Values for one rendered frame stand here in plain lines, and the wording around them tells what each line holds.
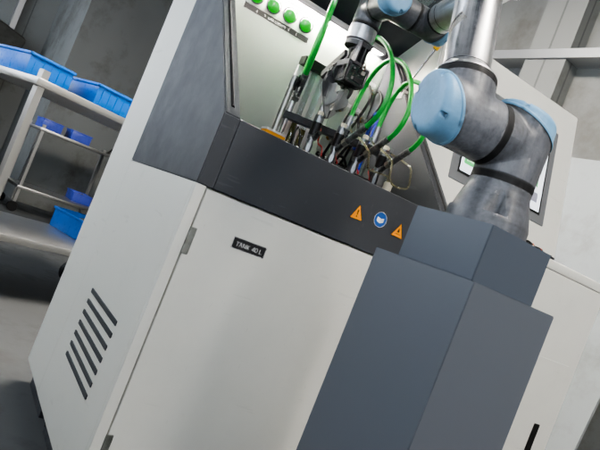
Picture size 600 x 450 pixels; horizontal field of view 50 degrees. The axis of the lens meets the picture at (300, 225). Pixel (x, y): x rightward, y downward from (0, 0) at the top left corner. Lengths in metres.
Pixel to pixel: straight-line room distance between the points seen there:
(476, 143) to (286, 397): 0.79
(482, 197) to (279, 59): 1.04
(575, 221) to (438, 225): 2.60
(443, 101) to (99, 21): 6.71
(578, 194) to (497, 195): 2.66
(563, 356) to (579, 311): 0.15
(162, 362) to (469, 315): 0.69
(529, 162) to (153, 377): 0.87
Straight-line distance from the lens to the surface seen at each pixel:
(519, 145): 1.18
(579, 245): 3.65
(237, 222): 1.41
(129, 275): 1.56
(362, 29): 1.76
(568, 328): 2.17
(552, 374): 2.18
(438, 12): 1.68
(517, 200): 1.17
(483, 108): 1.13
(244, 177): 1.40
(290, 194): 1.45
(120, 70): 7.69
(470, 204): 1.16
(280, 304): 1.50
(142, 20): 7.80
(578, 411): 3.34
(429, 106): 1.13
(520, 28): 4.90
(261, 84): 2.00
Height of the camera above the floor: 0.76
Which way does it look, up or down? 1 degrees up
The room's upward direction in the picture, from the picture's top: 22 degrees clockwise
